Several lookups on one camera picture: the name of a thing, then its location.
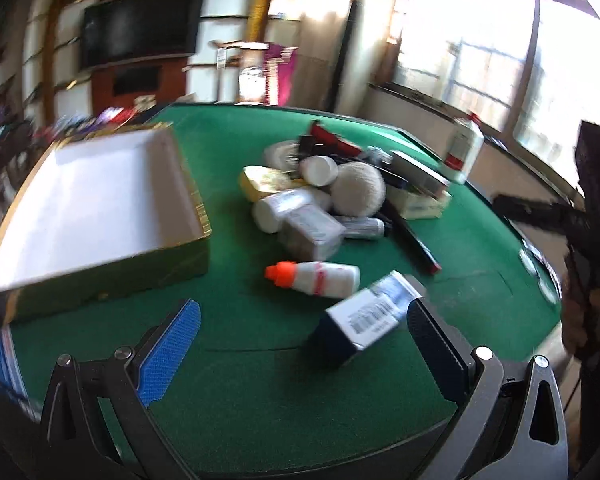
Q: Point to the blue white packet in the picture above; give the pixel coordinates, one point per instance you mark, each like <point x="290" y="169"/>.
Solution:
<point x="2" y="370"/>

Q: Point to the yellow cartoon case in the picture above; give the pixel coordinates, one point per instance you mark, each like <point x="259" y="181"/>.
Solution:
<point x="267" y="182"/>

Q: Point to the black marker red end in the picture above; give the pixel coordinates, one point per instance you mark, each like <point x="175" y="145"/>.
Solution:
<point x="412" y="240"/>

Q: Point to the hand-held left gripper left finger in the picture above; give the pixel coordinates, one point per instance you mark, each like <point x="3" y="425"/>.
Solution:
<point x="172" y="350"/>

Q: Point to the white green pill bottle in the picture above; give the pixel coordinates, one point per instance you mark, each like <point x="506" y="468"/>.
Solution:
<point x="280" y="207"/>

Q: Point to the blue white medicine box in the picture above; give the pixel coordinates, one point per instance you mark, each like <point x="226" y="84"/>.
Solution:
<point x="365" y="315"/>

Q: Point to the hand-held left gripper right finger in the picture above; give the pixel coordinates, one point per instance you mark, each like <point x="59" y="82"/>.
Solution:
<point x="432" y="350"/>

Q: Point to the dark wall panel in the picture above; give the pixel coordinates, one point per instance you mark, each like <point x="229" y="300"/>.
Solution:
<point x="135" y="80"/>

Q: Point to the floor standing air conditioner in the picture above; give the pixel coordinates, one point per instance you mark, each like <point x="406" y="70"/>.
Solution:
<point x="375" y="60"/>

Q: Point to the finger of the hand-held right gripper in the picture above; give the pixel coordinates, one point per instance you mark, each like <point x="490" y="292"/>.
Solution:
<point x="535" y="212"/>

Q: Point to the white liquor bottle red label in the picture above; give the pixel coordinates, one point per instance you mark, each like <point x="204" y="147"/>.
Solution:
<point x="462" y="152"/>

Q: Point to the silver tube black cap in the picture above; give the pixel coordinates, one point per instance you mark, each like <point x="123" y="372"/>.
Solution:
<point x="362" y="226"/>

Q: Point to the black plastic holder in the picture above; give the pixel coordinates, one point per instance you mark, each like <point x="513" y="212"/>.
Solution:
<point x="312" y="149"/>

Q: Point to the white printed pouch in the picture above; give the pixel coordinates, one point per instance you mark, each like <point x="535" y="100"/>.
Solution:
<point x="280" y="152"/>

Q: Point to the white red pill bottle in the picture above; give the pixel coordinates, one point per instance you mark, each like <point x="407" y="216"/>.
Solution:
<point x="320" y="170"/>

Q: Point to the wall television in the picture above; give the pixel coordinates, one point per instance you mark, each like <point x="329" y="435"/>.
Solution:
<point x="140" y="25"/>

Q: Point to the person's right hand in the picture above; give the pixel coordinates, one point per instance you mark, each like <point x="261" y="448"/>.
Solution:
<point x="571" y="320"/>

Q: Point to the gold cardboard box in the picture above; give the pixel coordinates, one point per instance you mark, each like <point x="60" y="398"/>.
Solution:
<point x="95" y="200"/>

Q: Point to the window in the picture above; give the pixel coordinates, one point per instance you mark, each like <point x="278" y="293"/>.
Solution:
<point x="480" y="70"/>

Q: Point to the white bottle orange cap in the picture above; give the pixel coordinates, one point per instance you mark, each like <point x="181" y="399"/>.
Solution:
<point x="312" y="277"/>

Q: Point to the wooden television stand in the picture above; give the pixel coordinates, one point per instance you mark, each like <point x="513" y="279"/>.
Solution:
<point x="105" y="116"/>

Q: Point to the wooden chair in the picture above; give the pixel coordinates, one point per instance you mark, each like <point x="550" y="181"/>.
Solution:
<point x="252" y="75"/>

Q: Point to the white fluffy ball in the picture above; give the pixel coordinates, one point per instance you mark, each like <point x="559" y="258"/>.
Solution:
<point x="357" y="185"/>

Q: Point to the magenta fringed cloth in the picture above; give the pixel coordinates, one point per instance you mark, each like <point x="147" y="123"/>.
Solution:
<point x="282" y="77"/>

